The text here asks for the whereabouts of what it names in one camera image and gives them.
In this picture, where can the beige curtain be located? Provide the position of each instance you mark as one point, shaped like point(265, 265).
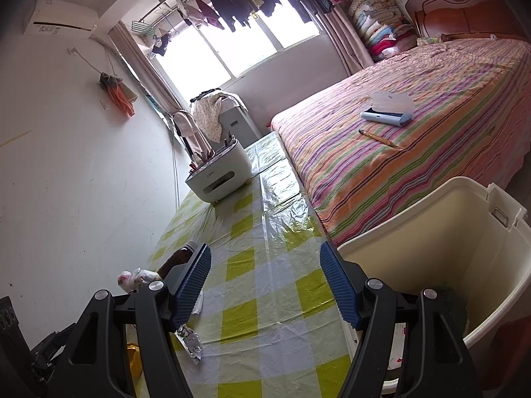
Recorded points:
point(344, 37)
point(145, 66)

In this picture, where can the white air cooler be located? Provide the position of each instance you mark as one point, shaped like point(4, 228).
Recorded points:
point(240, 124)

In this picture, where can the bed with striped sheet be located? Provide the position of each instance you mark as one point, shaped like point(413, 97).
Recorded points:
point(394, 166)

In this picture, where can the white desk organizer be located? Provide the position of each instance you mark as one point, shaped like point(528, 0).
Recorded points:
point(220, 178)

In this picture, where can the yellow checked plastic tablecloth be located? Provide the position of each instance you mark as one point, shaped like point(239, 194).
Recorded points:
point(265, 298)

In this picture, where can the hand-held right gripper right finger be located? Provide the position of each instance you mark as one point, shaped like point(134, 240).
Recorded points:
point(340, 294)

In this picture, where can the clear plastic bag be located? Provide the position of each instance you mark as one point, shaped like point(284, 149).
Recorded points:
point(139, 278)

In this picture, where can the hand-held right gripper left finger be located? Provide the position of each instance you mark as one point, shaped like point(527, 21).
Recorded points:
point(193, 286)

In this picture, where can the orange cloth on hook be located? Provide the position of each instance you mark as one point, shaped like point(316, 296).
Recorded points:
point(120, 95)

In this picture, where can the dotted white cloth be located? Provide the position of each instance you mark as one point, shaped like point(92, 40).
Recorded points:
point(209, 112)

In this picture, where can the white air conditioner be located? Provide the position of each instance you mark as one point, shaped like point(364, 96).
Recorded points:
point(62, 16)

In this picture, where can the stack of folded quilts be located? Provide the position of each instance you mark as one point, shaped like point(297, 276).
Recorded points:
point(377, 20)

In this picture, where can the blue white pencil case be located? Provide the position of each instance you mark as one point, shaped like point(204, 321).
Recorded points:
point(386, 115)

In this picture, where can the row of hanging clothes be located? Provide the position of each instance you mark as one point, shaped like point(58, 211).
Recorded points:
point(232, 0)

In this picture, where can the brown glass bottle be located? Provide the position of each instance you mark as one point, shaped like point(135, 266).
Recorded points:
point(176, 259)

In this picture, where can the beige hanging coat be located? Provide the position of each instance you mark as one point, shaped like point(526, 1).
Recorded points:
point(186, 132)

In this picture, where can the white red printed paper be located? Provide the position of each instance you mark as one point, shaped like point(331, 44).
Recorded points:
point(400, 340)

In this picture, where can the yellow pencil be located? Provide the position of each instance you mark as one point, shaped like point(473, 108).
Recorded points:
point(377, 137)

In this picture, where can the green patterned cloth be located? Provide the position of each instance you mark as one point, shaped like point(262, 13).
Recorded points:
point(429, 40)

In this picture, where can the window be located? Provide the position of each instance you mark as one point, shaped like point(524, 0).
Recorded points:
point(232, 49)

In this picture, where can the silver foil blister pack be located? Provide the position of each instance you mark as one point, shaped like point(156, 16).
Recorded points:
point(191, 344)

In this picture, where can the cream plastic bin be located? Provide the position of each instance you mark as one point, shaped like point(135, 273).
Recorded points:
point(415, 240)

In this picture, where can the red wooden headboard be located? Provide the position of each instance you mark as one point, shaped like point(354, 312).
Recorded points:
point(464, 12)

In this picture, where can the yellow object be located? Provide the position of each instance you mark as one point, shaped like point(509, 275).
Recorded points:
point(133, 358)

